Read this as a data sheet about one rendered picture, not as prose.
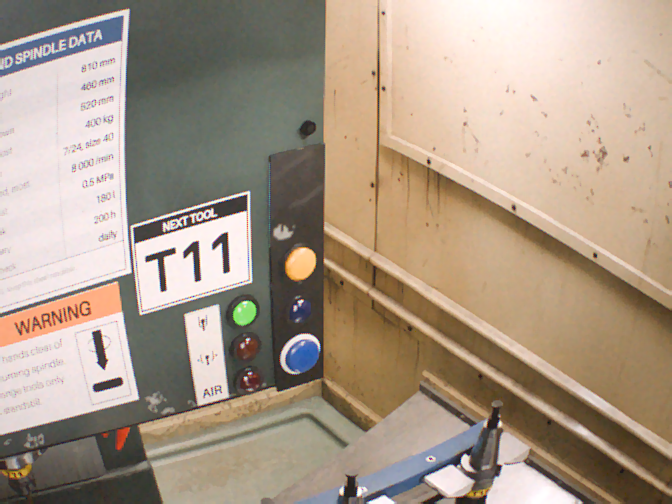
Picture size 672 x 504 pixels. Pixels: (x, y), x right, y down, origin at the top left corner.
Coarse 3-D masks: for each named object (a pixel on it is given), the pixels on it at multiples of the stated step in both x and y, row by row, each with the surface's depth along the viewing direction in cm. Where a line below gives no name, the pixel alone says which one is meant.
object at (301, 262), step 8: (304, 248) 65; (296, 256) 65; (304, 256) 65; (312, 256) 66; (288, 264) 65; (296, 264) 65; (304, 264) 65; (312, 264) 66; (288, 272) 65; (296, 272) 65; (304, 272) 66; (296, 280) 66
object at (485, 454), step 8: (480, 432) 102; (488, 432) 100; (496, 432) 100; (480, 440) 101; (488, 440) 101; (496, 440) 101; (480, 448) 102; (488, 448) 101; (496, 448) 102; (472, 456) 103; (480, 456) 102; (488, 456) 101; (496, 456) 102; (472, 464) 103; (480, 464) 102; (488, 464) 102
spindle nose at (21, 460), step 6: (36, 450) 72; (42, 450) 73; (12, 456) 69; (18, 456) 70; (24, 456) 71; (30, 456) 72; (36, 456) 72; (0, 462) 69; (6, 462) 69; (12, 462) 70; (18, 462) 70; (24, 462) 71; (30, 462) 72; (0, 468) 69; (6, 468) 70; (12, 468) 70
